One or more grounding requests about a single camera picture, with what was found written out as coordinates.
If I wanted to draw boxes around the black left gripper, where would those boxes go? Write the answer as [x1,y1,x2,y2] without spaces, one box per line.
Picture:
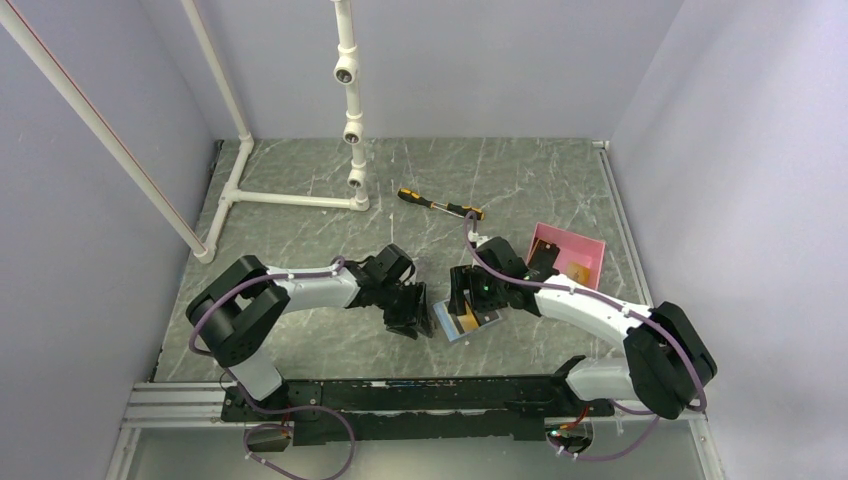
[375,280,432,339]

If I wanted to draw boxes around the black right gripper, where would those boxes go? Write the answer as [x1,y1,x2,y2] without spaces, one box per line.
[448,264,507,316]

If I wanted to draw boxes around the grey leather card holder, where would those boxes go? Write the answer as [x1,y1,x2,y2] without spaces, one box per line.
[432,300,503,342]

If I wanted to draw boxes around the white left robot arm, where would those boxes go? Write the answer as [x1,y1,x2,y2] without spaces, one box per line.
[185,244,434,420]

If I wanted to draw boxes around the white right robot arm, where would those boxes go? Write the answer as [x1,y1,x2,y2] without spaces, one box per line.
[448,233,717,419]

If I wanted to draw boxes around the pink plastic card box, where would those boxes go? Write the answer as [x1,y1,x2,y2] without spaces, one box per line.
[527,222,606,290]

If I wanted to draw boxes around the yellow black screwdriver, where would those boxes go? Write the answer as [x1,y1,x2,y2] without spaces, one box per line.
[397,188,485,221]

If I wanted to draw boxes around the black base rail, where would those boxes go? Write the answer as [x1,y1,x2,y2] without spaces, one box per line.
[221,362,614,446]

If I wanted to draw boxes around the aluminium extrusion frame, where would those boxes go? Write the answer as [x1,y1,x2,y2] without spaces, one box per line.
[121,138,717,479]

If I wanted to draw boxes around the white PVC pipe frame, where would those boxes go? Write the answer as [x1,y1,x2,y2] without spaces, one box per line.
[0,0,371,265]

